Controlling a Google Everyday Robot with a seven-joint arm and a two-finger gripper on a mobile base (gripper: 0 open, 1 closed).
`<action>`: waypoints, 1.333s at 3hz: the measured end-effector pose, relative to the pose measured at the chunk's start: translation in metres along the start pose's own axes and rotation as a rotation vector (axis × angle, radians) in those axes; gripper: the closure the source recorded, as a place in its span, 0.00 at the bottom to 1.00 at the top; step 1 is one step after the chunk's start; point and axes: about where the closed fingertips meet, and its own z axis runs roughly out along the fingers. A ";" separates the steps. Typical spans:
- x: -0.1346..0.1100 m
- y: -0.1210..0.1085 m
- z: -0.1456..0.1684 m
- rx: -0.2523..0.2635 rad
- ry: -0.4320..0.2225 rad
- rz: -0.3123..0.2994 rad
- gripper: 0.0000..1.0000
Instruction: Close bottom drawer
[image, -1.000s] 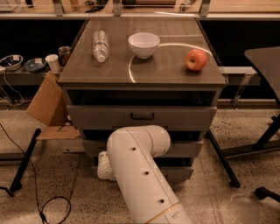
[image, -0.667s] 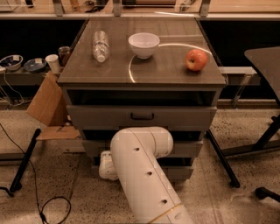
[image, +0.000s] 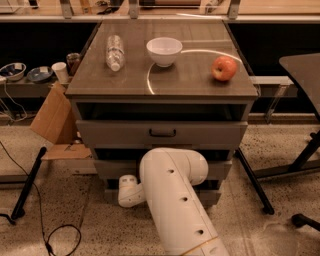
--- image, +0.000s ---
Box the white paper cup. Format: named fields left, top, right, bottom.
left=51, top=62, right=69, bottom=84

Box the flat cardboard piece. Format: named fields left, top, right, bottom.
left=42, top=144, right=91, bottom=161

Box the black pole left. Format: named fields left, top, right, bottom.
left=11, top=147, right=47, bottom=220

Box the clear plastic water bottle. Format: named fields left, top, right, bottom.
left=106, top=35, right=125, bottom=72

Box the black floor cable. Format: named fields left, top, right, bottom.
left=0, top=139, right=83, bottom=256

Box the grey drawer cabinet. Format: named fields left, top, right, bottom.
left=66, top=19, right=258, bottom=192

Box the black stand leg right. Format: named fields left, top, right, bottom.
left=235, top=148, right=274, bottom=215

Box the blue bowl left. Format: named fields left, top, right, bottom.
left=0, top=62, right=26, bottom=82

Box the red apple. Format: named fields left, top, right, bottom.
left=211, top=56, right=237, bottom=82

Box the blue bowl right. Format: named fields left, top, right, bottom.
left=27, top=66, right=53, bottom=84

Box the dark round side table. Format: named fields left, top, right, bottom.
left=279, top=53, right=320, bottom=173

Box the white cable left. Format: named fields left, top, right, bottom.
left=0, top=79, right=29, bottom=124

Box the blue bowl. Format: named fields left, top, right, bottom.
left=0, top=62, right=26, bottom=82
left=27, top=66, right=53, bottom=84

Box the cardboard box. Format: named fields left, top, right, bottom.
left=30, top=82, right=77, bottom=144

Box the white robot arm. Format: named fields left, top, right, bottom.
left=118, top=148, right=230, bottom=256

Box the brown glass jar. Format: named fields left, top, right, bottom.
left=66, top=53, right=81, bottom=76

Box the black caster foot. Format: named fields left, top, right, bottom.
left=291, top=214, right=320, bottom=232

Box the white bowl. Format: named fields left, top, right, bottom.
left=146, top=37, right=183, bottom=67

